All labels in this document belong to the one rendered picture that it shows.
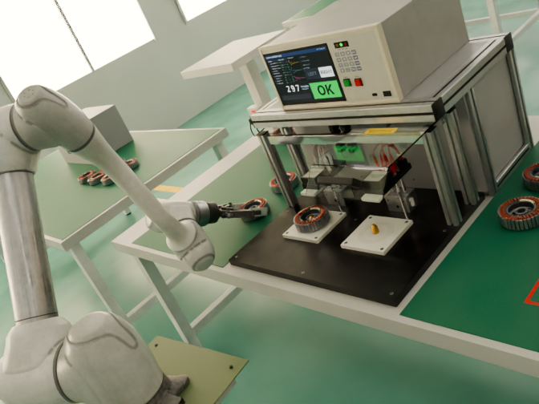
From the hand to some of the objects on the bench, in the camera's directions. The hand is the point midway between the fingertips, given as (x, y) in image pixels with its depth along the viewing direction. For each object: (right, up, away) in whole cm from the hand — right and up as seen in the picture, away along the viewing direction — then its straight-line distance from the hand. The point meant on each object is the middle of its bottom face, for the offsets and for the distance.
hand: (253, 209), depth 205 cm
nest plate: (+20, -5, -28) cm, 35 cm away
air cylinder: (+46, +1, -38) cm, 60 cm away
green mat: (+87, 0, -72) cm, 113 cm away
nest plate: (+36, -7, -46) cm, 59 cm away
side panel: (+77, +12, -39) cm, 87 cm away
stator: (+1, -2, +1) cm, 2 cm away
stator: (+20, -4, -29) cm, 35 cm away
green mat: (+1, +10, +24) cm, 26 cm away
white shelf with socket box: (+6, +31, +62) cm, 69 cm away
